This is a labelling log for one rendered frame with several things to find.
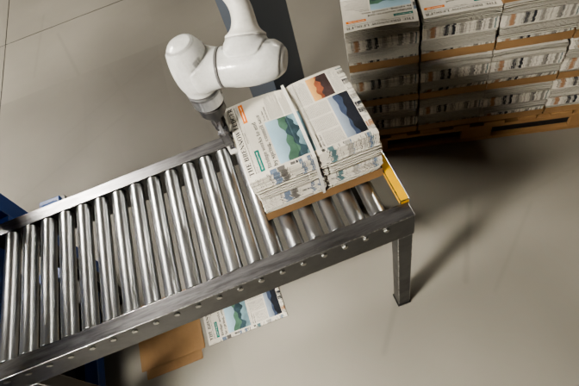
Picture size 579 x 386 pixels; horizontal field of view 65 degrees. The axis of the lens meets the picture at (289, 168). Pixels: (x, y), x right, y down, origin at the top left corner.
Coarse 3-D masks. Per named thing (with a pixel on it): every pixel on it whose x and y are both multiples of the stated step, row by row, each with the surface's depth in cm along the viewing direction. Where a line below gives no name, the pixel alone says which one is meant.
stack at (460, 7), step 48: (384, 0) 180; (432, 0) 174; (480, 0) 169; (528, 0) 165; (576, 0) 165; (384, 48) 182; (432, 48) 182; (528, 48) 183; (576, 48) 184; (384, 96) 206; (480, 96) 206; (528, 96) 207; (576, 96) 207; (384, 144) 235; (432, 144) 235
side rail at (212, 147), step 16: (208, 144) 161; (176, 160) 160; (192, 160) 159; (128, 176) 160; (144, 176) 159; (160, 176) 160; (80, 192) 161; (96, 192) 159; (112, 192) 159; (128, 192) 161; (48, 208) 160; (64, 208) 158; (112, 208) 165; (0, 224) 160; (16, 224) 159; (32, 224) 158; (0, 240) 160
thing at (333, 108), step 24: (336, 72) 135; (312, 96) 132; (336, 96) 130; (312, 120) 128; (336, 120) 126; (360, 120) 124; (336, 144) 121; (360, 144) 123; (336, 168) 128; (360, 168) 133
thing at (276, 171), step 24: (264, 96) 136; (240, 120) 133; (264, 120) 131; (240, 144) 128; (264, 144) 126; (288, 144) 125; (264, 168) 122; (288, 168) 121; (264, 192) 126; (288, 192) 131; (312, 192) 135
